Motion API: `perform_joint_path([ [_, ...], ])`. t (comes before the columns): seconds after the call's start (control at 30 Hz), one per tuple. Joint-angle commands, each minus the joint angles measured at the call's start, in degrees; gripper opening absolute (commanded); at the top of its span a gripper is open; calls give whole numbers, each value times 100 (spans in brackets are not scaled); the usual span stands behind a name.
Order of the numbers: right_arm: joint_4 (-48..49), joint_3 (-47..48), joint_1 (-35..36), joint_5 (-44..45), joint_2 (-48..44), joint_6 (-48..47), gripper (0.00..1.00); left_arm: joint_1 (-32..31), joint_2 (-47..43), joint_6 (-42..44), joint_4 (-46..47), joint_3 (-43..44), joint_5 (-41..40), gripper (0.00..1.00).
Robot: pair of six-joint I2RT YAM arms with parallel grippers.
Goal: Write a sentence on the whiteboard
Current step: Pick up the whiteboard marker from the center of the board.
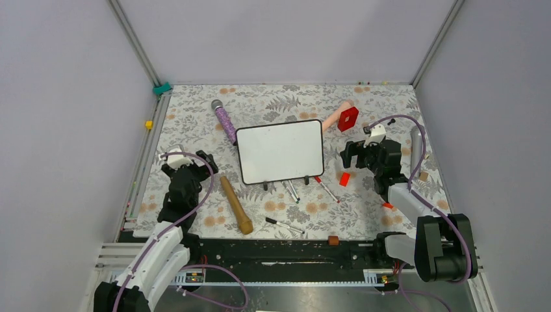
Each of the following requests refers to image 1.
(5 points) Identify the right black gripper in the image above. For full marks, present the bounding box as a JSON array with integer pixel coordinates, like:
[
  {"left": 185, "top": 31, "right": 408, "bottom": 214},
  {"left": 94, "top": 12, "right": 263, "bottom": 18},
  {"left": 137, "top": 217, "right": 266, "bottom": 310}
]
[{"left": 339, "top": 138, "right": 383, "bottom": 176}]

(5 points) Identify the red capped whiteboard marker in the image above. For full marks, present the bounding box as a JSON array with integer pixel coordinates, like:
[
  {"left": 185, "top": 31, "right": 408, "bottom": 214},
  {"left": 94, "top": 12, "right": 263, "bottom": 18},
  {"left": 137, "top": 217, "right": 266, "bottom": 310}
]
[{"left": 314, "top": 176, "right": 340, "bottom": 203}]

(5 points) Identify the white whiteboard black frame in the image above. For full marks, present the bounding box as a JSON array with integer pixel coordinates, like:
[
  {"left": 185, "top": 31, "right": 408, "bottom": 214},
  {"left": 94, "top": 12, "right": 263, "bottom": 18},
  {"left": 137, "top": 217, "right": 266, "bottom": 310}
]
[{"left": 236, "top": 119, "right": 325, "bottom": 185}]

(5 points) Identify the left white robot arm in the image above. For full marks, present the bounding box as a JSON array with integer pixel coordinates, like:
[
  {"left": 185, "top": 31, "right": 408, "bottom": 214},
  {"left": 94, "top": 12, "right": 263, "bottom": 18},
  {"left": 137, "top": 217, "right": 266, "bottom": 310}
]
[{"left": 93, "top": 149, "right": 218, "bottom": 311}]

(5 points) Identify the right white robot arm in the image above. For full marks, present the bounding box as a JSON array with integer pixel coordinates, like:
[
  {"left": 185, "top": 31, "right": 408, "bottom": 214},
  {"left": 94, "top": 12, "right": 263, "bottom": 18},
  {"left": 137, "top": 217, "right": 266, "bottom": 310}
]
[{"left": 340, "top": 139, "right": 479, "bottom": 283}]

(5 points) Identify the small red cube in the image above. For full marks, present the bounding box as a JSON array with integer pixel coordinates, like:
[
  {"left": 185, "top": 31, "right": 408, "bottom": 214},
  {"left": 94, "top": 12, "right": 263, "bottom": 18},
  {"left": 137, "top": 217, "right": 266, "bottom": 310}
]
[{"left": 339, "top": 172, "right": 351, "bottom": 187}]

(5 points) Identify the red square block with hole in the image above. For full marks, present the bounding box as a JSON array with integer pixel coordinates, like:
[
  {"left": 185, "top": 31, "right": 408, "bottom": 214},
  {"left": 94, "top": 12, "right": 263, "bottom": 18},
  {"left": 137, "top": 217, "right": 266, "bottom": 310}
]
[{"left": 337, "top": 107, "right": 359, "bottom": 132}]

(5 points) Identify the purple glitter microphone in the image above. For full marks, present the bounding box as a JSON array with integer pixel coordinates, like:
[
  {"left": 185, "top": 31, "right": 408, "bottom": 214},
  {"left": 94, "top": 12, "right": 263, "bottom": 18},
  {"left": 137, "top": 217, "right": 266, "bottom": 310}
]
[{"left": 211, "top": 99, "right": 237, "bottom": 146}]

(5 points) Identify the pink toy microphone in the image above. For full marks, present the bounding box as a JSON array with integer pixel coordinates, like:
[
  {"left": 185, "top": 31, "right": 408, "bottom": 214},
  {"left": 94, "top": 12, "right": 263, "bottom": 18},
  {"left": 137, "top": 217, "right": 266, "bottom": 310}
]
[{"left": 322, "top": 99, "right": 354, "bottom": 132}]

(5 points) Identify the silver grey microphone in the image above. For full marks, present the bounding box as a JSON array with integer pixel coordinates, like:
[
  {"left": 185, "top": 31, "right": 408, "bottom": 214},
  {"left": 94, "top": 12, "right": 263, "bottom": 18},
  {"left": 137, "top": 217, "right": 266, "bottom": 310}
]
[{"left": 410, "top": 125, "right": 424, "bottom": 178}]

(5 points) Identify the black capped marker by board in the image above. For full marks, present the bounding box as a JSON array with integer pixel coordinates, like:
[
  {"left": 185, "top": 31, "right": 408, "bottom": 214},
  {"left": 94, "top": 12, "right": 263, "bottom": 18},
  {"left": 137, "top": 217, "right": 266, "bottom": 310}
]
[{"left": 287, "top": 180, "right": 300, "bottom": 203}]

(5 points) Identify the small tan wooden block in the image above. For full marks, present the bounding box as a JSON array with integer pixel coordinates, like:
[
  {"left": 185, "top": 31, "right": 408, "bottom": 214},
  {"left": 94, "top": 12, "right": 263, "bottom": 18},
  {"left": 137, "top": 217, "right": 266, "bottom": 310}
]
[{"left": 418, "top": 172, "right": 429, "bottom": 182}]

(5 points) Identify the green capped marker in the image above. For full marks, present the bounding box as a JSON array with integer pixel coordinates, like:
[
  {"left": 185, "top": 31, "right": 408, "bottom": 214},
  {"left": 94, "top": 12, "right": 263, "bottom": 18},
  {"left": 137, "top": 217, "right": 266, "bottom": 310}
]
[{"left": 281, "top": 181, "right": 299, "bottom": 203}]

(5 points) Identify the black capped marker front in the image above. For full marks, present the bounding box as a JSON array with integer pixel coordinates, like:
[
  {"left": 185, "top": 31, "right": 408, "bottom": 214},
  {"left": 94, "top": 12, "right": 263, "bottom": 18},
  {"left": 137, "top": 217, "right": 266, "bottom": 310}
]
[{"left": 265, "top": 217, "right": 305, "bottom": 235}]

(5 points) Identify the teal corner clip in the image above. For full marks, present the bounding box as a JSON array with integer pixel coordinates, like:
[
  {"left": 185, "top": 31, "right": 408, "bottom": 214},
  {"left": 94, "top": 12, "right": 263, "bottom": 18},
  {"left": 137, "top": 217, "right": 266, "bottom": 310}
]
[{"left": 153, "top": 83, "right": 172, "bottom": 96}]

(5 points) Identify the small brown wooden cube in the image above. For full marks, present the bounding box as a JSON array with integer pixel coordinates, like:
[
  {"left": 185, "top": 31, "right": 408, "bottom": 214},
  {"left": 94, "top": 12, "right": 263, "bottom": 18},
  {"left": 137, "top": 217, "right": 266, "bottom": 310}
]
[{"left": 327, "top": 235, "right": 340, "bottom": 246}]

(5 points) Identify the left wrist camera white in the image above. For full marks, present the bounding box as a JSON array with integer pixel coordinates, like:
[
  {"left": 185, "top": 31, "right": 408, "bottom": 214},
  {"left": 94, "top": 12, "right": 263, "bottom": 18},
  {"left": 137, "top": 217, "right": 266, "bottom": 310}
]
[{"left": 158, "top": 144, "right": 192, "bottom": 170}]

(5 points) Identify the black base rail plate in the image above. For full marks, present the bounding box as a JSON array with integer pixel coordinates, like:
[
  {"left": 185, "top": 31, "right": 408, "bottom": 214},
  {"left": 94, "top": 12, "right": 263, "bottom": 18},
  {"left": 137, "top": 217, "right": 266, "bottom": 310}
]
[{"left": 116, "top": 231, "right": 416, "bottom": 284}]

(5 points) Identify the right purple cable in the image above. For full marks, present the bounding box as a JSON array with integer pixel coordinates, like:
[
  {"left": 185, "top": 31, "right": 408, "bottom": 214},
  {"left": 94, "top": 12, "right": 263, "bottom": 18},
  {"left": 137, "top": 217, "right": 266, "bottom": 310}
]
[{"left": 363, "top": 114, "right": 474, "bottom": 311}]

